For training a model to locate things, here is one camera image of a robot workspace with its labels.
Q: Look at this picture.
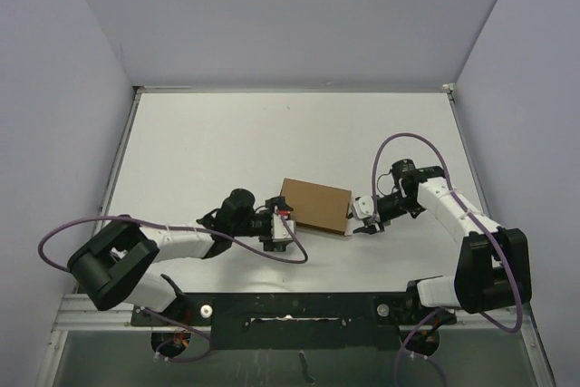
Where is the brown cardboard box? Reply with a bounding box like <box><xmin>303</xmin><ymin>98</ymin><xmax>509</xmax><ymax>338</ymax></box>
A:
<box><xmin>281</xmin><ymin>178</ymin><xmax>352</xmax><ymax>236</ymax></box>

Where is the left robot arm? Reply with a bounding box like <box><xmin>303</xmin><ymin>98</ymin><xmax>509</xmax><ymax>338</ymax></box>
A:
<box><xmin>67</xmin><ymin>189</ymin><xmax>295</xmax><ymax>324</ymax></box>

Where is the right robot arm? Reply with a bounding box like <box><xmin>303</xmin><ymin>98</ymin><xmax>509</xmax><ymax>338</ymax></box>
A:
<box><xmin>347</xmin><ymin>160</ymin><xmax>532</xmax><ymax>323</ymax></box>

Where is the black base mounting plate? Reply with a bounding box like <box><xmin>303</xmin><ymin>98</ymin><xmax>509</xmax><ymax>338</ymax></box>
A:
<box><xmin>130</xmin><ymin>291</ymin><xmax>457</xmax><ymax>351</ymax></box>

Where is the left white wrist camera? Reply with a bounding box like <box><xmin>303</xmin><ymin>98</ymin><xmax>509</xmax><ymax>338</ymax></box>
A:
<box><xmin>272</xmin><ymin>213</ymin><xmax>295</xmax><ymax>243</ymax></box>

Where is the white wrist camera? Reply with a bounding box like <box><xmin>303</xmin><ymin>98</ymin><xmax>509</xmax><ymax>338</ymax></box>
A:
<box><xmin>351</xmin><ymin>196</ymin><xmax>380</xmax><ymax>225</ymax></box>
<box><xmin>272</xmin><ymin>213</ymin><xmax>295</xmax><ymax>243</ymax></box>

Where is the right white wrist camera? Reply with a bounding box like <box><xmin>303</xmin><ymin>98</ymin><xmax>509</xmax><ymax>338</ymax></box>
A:
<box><xmin>351</xmin><ymin>196</ymin><xmax>380</xmax><ymax>225</ymax></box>

